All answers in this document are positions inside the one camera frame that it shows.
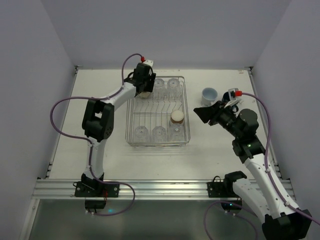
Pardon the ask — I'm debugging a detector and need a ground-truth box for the beige brown cup back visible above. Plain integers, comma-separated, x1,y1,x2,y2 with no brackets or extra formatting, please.
138,91,151,99

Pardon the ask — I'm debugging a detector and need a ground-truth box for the beige brown cup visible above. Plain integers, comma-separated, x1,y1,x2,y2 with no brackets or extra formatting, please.
169,109,185,125
138,91,151,99

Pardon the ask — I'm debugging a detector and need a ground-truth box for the light grey footed cup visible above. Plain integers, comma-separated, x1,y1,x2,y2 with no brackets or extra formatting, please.
201,87,218,107

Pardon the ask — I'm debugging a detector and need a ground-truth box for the beige brown cup front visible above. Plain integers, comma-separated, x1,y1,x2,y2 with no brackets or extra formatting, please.
169,109,185,125

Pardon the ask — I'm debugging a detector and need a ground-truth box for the clear glass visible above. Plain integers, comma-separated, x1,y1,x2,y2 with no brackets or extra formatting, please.
167,78,181,99
169,124,185,142
151,126,168,143
133,125,150,143
153,78,166,99

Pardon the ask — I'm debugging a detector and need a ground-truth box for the dark blue ceramic mug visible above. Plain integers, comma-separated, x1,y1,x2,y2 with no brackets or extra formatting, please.
221,92,239,113

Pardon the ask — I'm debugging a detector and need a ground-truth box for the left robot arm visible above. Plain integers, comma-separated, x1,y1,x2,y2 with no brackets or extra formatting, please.
81,60,156,191

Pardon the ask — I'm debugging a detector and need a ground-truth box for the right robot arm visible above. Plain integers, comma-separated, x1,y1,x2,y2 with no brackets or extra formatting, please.
193,101,312,240

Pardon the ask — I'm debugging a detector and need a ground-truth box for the right controller box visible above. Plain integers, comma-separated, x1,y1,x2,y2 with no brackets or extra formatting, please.
221,200,242,214

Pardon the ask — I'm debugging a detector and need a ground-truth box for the controller box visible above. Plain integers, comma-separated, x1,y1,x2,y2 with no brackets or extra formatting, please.
221,200,242,214
84,200,106,211

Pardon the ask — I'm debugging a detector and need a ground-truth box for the left controller box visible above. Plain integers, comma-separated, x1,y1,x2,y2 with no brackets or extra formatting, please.
84,200,106,211

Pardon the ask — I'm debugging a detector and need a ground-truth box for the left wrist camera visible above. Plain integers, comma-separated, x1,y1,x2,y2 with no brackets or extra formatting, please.
143,59,154,68

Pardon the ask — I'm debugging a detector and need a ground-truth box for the metal wire dish rack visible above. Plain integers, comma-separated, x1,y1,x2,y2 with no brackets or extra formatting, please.
125,76,191,147

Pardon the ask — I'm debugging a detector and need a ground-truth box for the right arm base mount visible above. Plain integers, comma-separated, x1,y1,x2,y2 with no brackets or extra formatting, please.
206,171,247,198

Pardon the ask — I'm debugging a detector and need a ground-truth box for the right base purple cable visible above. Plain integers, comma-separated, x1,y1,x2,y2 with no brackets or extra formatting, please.
203,201,260,240

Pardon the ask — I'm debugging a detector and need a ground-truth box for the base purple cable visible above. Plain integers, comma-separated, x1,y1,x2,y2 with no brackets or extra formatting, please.
86,182,136,217
203,201,260,240

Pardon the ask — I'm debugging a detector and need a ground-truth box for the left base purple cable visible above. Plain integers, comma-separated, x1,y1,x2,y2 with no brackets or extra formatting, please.
86,182,136,217

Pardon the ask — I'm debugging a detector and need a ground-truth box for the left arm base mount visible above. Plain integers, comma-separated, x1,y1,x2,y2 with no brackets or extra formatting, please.
72,173,120,198

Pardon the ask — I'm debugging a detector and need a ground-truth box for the aluminium front rail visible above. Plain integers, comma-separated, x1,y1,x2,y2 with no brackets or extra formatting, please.
31,179,209,201

